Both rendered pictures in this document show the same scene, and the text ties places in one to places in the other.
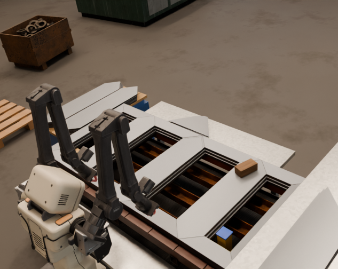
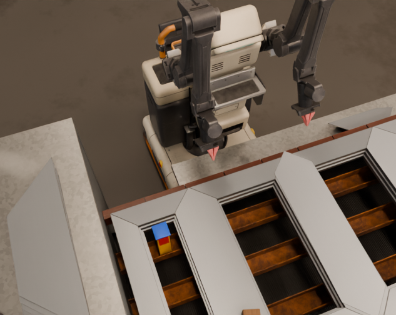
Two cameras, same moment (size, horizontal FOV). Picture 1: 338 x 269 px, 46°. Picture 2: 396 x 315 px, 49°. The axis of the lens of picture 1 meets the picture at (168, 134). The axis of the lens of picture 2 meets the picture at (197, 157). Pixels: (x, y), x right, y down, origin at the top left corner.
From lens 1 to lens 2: 1.84 m
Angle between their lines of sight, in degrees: 72
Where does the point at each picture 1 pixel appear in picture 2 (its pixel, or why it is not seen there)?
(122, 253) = (236, 161)
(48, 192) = not seen: hidden behind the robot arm
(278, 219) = (100, 257)
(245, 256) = (84, 195)
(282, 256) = (52, 219)
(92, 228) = (172, 60)
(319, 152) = not seen: outside the picture
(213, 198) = (223, 254)
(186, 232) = (190, 198)
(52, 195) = not seen: hidden behind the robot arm
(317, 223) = (56, 286)
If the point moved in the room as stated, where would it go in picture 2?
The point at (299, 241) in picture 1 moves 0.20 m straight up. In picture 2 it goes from (53, 249) to (33, 224)
